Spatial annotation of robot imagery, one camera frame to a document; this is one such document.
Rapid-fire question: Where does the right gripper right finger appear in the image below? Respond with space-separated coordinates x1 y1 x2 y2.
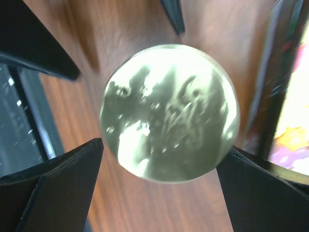
217 147 309 232

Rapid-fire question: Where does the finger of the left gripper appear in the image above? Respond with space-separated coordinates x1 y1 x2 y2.
160 0 185 35
0 0 81 80

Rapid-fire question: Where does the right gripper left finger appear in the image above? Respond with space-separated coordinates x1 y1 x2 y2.
0 138 104 232

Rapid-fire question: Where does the gold tin of gummies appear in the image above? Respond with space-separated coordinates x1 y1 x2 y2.
243 0 309 177

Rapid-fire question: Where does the gold round jar lid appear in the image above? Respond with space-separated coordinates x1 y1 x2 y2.
99 44 240 184

